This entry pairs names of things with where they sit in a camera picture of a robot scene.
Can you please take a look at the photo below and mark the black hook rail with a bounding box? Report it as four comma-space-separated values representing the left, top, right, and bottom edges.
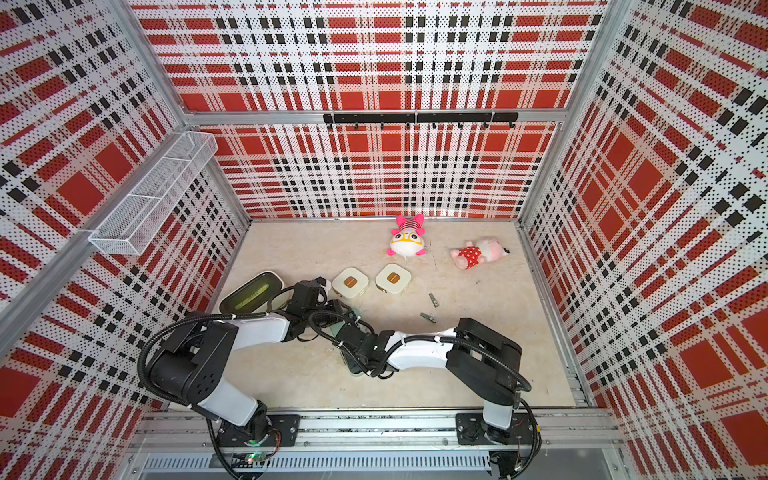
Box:
323, 111, 520, 128

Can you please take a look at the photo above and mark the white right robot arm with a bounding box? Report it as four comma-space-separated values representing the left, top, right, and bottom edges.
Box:
331, 318, 532, 445

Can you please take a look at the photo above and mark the green oval tray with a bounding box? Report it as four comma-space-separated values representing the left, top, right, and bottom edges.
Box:
219, 271, 285, 315

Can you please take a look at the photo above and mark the cream nail kit case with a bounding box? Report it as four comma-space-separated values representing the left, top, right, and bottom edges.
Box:
375, 263, 412, 295
331, 267, 370, 299

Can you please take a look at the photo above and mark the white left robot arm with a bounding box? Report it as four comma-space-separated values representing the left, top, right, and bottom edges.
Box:
137, 278, 359, 445

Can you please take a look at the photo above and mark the clear wall shelf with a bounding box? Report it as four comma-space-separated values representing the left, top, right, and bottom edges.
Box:
89, 131, 217, 256

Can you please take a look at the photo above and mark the pink strawberry plush toy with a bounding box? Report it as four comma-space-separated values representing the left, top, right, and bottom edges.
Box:
450, 238, 510, 270

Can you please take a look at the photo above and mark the pink owl plush toy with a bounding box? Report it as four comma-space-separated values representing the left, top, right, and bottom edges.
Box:
387, 214, 426, 257

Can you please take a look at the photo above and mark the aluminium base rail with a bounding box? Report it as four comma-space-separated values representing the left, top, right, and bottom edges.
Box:
132, 408, 638, 479

